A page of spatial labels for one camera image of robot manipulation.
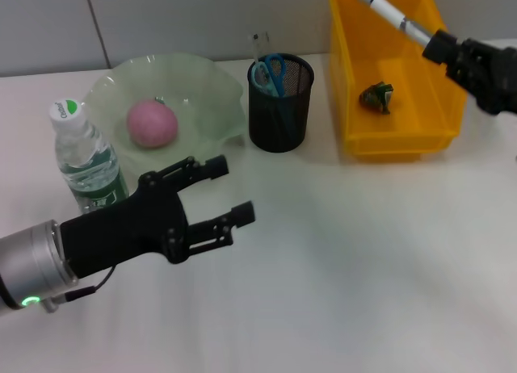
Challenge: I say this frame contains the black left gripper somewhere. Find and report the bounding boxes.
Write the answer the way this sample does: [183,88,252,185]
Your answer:
[58,153,257,280]

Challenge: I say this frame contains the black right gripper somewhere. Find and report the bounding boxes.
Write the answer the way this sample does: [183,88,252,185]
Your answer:
[422,30,517,116]

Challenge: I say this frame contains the silver white pen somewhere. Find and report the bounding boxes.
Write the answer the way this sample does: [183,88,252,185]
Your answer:
[345,0,438,48]

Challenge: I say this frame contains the green plastic wrapper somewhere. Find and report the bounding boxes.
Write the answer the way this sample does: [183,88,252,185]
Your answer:
[358,81,395,116]

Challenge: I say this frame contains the pink toy peach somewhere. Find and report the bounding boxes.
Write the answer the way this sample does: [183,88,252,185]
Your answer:
[126,98,179,149]

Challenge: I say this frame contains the blue scissors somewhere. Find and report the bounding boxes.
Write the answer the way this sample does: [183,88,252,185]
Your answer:
[250,53,300,140]

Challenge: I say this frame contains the clear plastic ruler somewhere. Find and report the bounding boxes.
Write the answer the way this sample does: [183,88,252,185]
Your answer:
[248,31,272,88]

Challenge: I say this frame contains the clear green-label water bottle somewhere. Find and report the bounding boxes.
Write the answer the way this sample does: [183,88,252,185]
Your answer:
[48,98,130,215]

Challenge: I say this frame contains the black mesh pen holder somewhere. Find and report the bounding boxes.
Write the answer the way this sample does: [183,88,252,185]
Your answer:
[247,52,315,153]

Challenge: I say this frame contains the green wavy glass fruit plate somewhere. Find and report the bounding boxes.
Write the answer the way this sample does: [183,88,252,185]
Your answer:
[82,53,247,188]

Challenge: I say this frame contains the yellow plastic bin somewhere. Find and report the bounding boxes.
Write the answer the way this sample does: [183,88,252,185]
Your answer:
[327,0,469,163]

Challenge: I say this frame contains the left arm grey cable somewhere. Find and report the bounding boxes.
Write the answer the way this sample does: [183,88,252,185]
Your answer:
[42,263,117,314]

